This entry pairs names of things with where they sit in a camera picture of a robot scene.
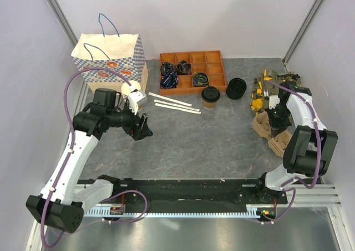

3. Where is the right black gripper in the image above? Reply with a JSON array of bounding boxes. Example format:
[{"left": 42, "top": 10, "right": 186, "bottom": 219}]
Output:
[{"left": 264, "top": 103, "right": 291, "bottom": 137}]

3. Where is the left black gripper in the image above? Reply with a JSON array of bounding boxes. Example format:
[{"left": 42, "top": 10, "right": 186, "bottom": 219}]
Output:
[{"left": 106, "top": 100, "right": 153, "bottom": 140}]

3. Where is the brown pulp cup carrier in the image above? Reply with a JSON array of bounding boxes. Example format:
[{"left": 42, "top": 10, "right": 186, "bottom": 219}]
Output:
[{"left": 252, "top": 111, "right": 292, "bottom": 157}]

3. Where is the single paper coffee cup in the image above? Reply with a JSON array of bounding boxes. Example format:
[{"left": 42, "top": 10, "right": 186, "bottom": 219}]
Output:
[{"left": 203, "top": 100, "right": 217, "bottom": 110}]

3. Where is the black coffee cup lid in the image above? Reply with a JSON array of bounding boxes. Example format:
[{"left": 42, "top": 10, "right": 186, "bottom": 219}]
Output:
[{"left": 201, "top": 86, "right": 220, "bottom": 103}]

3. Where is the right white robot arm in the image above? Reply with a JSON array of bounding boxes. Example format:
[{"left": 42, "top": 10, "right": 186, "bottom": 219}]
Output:
[{"left": 254, "top": 80, "right": 338, "bottom": 203}]

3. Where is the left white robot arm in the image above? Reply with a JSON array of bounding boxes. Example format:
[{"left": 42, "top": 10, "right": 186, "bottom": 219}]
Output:
[{"left": 26, "top": 88, "right": 153, "bottom": 233}]

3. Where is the checkered paper takeout bag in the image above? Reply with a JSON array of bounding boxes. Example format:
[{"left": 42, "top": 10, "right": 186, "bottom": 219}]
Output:
[{"left": 71, "top": 30, "right": 149, "bottom": 91}]

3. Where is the camouflage fabric bag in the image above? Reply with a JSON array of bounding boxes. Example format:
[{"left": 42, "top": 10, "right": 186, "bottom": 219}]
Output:
[{"left": 250, "top": 69, "right": 302, "bottom": 116}]

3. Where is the wrapped paper straw middle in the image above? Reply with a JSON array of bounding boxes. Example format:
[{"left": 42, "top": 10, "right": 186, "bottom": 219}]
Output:
[{"left": 154, "top": 100, "right": 201, "bottom": 113}]

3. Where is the wrapped paper straw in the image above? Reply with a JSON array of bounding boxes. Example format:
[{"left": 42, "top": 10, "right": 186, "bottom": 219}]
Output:
[
  {"left": 148, "top": 92, "right": 192, "bottom": 107},
  {"left": 154, "top": 100, "right": 201, "bottom": 113},
  {"left": 155, "top": 103, "right": 201, "bottom": 115}
]

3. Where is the wrapped paper straw upper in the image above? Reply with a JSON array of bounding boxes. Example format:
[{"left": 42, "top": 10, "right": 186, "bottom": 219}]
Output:
[{"left": 148, "top": 92, "right": 192, "bottom": 107}]

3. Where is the wrapped paper straw lower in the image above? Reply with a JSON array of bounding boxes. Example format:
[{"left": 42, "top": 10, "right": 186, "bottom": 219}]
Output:
[{"left": 155, "top": 103, "right": 201, "bottom": 115}]

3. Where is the stack of paper cups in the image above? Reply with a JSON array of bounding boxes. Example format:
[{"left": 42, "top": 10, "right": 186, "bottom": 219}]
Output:
[{"left": 121, "top": 80, "right": 142, "bottom": 106}]

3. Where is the stack of black lids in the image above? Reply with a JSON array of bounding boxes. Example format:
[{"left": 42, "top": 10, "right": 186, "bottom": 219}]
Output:
[{"left": 226, "top": 78, "right": 247, "bottom": 100}]

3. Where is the blue striped rolled tie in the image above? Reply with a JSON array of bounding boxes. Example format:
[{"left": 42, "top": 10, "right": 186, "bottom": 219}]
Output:
[{"left": 160, "top": 72, "right": 179, "bottom": 89}]

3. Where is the dark rolled tie left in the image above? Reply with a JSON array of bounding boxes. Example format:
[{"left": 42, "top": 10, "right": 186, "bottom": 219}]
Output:
[{"left": 160, "top": 62, "right": 175, "bottom": 76}]

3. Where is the brown dark rolled tie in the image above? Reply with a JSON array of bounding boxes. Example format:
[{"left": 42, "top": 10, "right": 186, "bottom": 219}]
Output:
[{"left": 176, "top": 60, "right": 191, "bottom": 75}]

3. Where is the green yellow rolled tie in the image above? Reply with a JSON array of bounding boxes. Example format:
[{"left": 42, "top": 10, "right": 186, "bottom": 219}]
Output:
[{"left": 192, "top": 72, "right": 209, "bottom": 87}]

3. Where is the orange wooden compartment tray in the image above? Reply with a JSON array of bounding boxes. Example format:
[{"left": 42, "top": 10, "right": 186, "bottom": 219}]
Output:
[{"left": 160, "top": 50, "right": 227, "bottom": 96}]

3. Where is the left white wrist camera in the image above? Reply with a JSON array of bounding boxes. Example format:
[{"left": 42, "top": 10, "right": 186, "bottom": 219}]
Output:
[{"left": 128, "top": 89, "right": 147, "bottom": 115}]

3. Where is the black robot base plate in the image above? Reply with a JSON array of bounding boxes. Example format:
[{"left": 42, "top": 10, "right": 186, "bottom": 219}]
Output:
[{"left": 98, "top": 175, "right": 287, "bottom": 206}]

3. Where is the grey slotted cable duct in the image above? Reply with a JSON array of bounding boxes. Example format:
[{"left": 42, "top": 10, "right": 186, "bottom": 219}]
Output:
[{"left": 84, "top": 206, "right": 270, "bottom": 219}]

